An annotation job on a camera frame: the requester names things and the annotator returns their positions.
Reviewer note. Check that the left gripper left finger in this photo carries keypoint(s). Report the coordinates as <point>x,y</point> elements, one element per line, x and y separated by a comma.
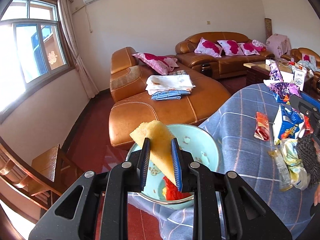
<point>143,163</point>

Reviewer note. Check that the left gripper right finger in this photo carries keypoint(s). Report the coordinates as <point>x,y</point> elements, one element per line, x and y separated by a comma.
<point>176,158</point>

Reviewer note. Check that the crushed blue Look carton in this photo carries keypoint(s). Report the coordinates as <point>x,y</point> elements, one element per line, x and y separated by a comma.
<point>288,124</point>

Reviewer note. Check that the purple foil wrapper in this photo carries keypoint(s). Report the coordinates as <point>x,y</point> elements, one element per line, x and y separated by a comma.
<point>281,90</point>

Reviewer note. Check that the red wrapper in bin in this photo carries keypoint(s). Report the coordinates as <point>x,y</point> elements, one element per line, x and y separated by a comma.
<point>170,191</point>

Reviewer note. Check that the tall white milk carton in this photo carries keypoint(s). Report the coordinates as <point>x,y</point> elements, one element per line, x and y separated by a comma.
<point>299,78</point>

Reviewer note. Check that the red snack wrapper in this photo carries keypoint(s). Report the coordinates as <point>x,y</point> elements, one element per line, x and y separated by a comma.
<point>262,130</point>

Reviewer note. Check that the brown leather armchair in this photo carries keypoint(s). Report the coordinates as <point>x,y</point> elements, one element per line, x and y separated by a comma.
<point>309,59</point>

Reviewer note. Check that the brown leather chaise sofa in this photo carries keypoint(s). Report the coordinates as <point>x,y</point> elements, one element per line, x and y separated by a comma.
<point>133,104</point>

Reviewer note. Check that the folded blue striped cloth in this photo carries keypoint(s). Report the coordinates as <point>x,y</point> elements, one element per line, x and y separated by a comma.
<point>169,95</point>

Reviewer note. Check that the wooden coffee table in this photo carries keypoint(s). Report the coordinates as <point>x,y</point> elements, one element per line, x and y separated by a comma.
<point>259,71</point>

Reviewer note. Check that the yellow white plastic bag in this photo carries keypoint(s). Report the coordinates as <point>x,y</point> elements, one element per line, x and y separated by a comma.
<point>290,168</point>

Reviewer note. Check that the blue plaid tablecloth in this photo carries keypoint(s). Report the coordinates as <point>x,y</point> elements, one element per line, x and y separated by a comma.
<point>232,128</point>

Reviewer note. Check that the pink cloth covered chair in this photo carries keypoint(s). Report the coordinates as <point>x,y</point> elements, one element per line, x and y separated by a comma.
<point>278,44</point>

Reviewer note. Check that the folded white cloth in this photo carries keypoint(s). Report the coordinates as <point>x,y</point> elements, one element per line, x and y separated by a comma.
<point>159,83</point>

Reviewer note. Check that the pink floral pillow on chaise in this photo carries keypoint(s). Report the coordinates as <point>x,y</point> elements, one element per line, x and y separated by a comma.
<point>163,65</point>

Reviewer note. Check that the wooden chair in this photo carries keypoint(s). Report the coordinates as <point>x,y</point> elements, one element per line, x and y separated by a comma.
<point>44,180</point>

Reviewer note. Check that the beige curtain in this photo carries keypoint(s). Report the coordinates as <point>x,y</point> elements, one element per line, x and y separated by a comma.
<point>65,15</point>

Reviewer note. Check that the window with frame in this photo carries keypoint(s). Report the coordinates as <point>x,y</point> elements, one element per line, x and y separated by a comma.
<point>33,51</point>

